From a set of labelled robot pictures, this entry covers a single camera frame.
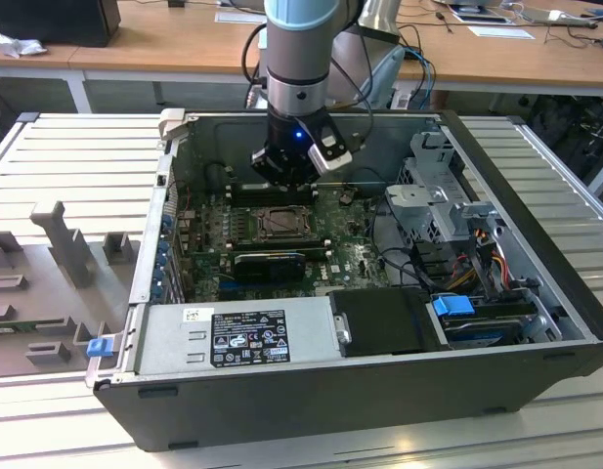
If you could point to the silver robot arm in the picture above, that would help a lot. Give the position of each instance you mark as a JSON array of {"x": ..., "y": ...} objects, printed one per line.
[{"x": 296, "y": 63}]

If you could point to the CPU socket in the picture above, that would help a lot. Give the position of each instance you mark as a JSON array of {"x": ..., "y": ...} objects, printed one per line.
[{"x": 255, "y": 229}]

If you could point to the blue expansion slot clip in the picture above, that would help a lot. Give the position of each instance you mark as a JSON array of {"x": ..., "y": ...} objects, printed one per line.
[
  {"x": 167, "y": 222},
  {"x": 163, "y": 245},
  {"x": 159, "y": 289},
  {"x": 160, "y": 268}
]

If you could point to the black cylinder component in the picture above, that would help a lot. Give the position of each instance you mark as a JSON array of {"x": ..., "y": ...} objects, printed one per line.
[{"x": 215, "y": 177}]

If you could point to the round coin cell battery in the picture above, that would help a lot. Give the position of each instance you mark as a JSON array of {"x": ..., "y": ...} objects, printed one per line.
[{"x": 348, "y": 196}]

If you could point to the black graphics card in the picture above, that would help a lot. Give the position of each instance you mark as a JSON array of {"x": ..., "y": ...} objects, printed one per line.
[{"x": 269, "y": 268}]

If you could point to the grey plastic case latch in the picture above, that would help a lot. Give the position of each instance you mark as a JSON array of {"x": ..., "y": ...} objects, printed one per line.
[{"x": 171, "y": 122}]

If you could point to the green motherboard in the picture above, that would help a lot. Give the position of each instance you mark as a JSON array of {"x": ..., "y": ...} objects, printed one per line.
[{"x": 345, "y": 254}]

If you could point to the pale blue teach pendant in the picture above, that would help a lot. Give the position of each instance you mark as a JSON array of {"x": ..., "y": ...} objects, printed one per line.
[{"x": 381, "y": 78}]

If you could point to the grey metal disk bay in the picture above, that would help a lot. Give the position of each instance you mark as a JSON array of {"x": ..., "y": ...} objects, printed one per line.
[{"x": 428, "y": 156}]

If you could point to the white paper sheet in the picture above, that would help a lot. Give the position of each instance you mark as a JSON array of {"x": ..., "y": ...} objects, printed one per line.
[
  {"x": 501, "y": 32},
  {"x": 235, "y": 16}
]

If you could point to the wooden desk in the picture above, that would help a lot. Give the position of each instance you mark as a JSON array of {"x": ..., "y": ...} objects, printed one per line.
[{"x": 184, "y": 39}]

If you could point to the black plastic shroud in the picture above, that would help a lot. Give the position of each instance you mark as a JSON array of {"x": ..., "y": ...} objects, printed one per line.
[{"x": 384, "y": 322}]

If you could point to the silver power supply unit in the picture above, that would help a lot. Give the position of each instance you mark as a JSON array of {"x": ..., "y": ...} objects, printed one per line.
[{"x": 164, "y": 337}]

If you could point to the hard disk in blue carrier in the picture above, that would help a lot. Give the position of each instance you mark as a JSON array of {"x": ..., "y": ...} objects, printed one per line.
[{"x": 452, "y": 305}]

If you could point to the grey tablet device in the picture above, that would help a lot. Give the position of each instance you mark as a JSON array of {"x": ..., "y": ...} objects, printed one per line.
[{"x": 477, "y": 12}]

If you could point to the black open PC case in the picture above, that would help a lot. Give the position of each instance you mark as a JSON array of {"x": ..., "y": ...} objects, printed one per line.
[{"x": 330, "y": 415}]

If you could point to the blue plastic case latch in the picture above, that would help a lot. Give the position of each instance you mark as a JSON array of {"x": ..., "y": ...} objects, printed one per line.
[{"x": 99, "y": 349}]

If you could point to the black box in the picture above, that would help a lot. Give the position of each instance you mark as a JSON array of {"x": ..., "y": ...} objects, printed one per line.
[{"x": 52, "y": 22}]

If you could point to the grey parts rack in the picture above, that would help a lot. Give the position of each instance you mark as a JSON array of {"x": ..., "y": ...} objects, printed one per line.
[{"x": 37, "y": 293}]

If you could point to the black office chair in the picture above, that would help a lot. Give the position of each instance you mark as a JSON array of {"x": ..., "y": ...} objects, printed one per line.
[{"x": 565, "y": 132}]

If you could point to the crumpled white paper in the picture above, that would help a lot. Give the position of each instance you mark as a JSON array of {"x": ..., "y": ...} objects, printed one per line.
[{"x": 17, "y": 45}]

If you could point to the green RAM stick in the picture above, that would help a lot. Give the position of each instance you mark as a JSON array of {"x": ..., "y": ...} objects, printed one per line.
[{"x": 3, "y": 329}]

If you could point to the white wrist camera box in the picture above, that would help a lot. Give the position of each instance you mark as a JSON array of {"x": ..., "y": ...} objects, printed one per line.
[{"x": 330, "y": 157}]

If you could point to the grey metal bracket plate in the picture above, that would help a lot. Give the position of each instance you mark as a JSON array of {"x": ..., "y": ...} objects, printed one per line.
[{"x": 413, "y": 198}]

